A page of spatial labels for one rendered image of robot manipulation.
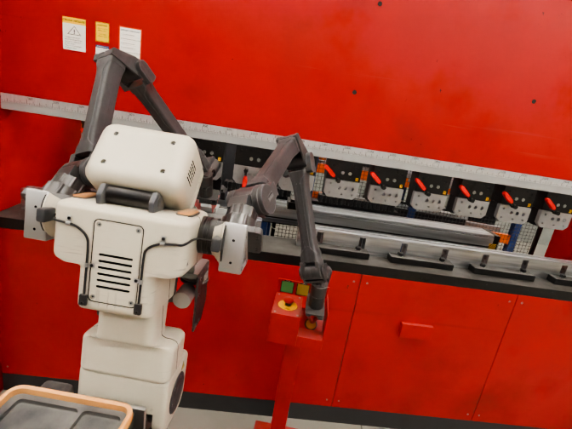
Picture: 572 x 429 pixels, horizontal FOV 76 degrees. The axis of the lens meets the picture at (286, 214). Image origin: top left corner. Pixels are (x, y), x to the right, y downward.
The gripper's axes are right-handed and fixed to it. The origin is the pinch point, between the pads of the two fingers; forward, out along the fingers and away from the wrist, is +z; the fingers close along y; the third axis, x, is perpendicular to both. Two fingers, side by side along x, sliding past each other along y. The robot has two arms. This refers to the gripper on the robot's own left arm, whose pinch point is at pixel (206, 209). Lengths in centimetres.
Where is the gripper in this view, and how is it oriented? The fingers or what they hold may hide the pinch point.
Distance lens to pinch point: 158.2
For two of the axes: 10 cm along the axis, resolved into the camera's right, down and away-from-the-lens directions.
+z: -1.3, 7.1, 7.0
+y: -9.9, -1.3, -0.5
